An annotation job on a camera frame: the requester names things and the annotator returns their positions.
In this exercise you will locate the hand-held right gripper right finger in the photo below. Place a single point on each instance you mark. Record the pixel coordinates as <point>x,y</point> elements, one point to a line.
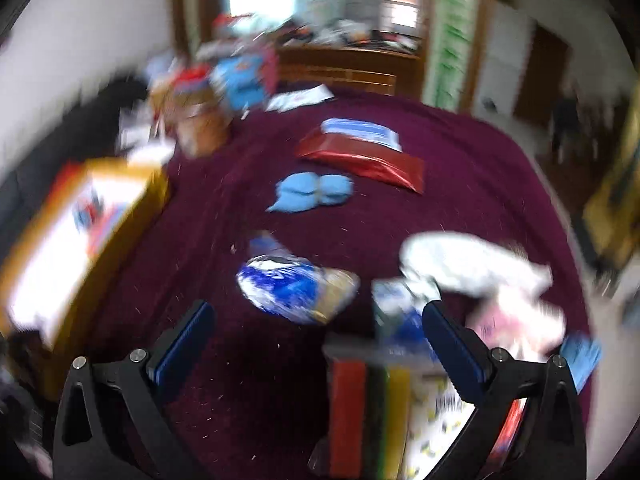
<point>455,350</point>

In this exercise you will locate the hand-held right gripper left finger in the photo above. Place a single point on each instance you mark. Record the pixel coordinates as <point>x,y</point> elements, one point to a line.
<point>185,340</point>

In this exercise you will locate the pink packet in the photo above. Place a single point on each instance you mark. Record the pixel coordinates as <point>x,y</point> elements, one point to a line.
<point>515,325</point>

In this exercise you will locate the white printed packet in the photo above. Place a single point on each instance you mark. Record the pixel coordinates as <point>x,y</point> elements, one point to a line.
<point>430,425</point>

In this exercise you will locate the white plastic bag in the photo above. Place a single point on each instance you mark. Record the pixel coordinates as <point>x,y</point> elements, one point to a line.
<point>465,260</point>

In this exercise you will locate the blue white snack bag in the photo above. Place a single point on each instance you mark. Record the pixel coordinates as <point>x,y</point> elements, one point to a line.
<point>285,285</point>

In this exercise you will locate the colourful sponge pack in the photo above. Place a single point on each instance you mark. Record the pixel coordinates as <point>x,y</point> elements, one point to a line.
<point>350,410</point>

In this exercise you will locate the yellow cardboard box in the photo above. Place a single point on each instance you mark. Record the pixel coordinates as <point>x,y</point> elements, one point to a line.
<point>30,240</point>

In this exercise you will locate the red white packet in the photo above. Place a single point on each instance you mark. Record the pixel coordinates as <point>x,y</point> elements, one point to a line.
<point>510,425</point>

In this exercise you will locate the light blue gloves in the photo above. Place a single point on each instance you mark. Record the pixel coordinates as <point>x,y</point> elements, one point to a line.
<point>312,192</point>

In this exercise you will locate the red foil packet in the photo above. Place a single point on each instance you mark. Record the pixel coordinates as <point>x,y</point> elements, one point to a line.
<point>360,160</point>

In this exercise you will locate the blue white flat packet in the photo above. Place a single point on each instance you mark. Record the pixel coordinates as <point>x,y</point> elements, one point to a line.
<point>360,130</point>

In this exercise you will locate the black bag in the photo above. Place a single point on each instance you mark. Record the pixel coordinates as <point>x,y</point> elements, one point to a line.
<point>100,105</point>

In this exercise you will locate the white paper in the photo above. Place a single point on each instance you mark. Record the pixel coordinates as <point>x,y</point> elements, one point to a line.
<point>300,100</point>

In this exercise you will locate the brown wooden door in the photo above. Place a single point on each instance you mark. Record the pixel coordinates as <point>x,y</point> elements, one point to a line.
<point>545,75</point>

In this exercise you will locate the wooden cabinet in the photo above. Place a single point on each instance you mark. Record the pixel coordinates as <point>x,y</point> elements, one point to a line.
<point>350,67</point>

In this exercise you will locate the green patterned door frame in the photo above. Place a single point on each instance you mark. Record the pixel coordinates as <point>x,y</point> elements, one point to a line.
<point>455,35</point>

